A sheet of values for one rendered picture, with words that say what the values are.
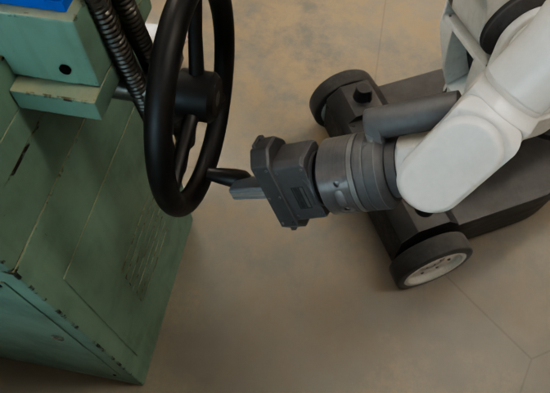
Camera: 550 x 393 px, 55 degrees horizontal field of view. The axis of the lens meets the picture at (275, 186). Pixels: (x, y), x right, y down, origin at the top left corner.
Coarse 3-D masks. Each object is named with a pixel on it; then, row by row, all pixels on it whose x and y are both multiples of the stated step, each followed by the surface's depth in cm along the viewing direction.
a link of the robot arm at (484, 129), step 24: (480, 96) 46; (504, 96) 46; (456, 120) 46; (480, 120) 46; (504, 120) 46; (528, 120) 46; (432, 144) 48; (456, 144) 47; (480, 144) 46; (504, 144) 46; (408, 168) 50; (432, 168) 49; (456, 168) 48; (480, 168) 47; (408, 192) 51; (432, 192) 50; (456, 192) 49
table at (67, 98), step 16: (144, 0) 63; (144, 16) 64; (0, 64) 53; (112, 64) 57; (0, 80) 54; (16, 80) 56; (32, 80) 56; (48, 80) 56; (112, 80) 58; (0, 96) 54; (16, 96) 56; (32, 96) 55; (48, 96) 55; (64, 96) 55; (80, 96) 55; (96, 96) 55; (112, 96) 58; (0, 112) 55; (64, 112) 57; (80, 112) 56; (96, 112) 56; (0, 128) 55
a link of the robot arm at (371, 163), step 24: (432, 96) 52; (456, 96) 50; (384, 120) 53; (408, 120) 52; (432, 120) 51; (360, 144) 55; (384, 144) 55; (408, 144) 52; (360, 168) 54; (384, 168) 54; (360, 192) 55; (384, 192) 54
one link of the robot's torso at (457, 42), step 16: (448, 0) 105; (448, 16) 108; (528, 16) 89; (448, 32) 109; (464, 32) 106; (512, 32) 91; (448, 48) 112; (464, 48) 114; (480, 48) 103; (496, 48) 95; (448, 64) 116; (464, 64) 119; (480, 64) 102; (448, 80) 122; (464, 80) 122
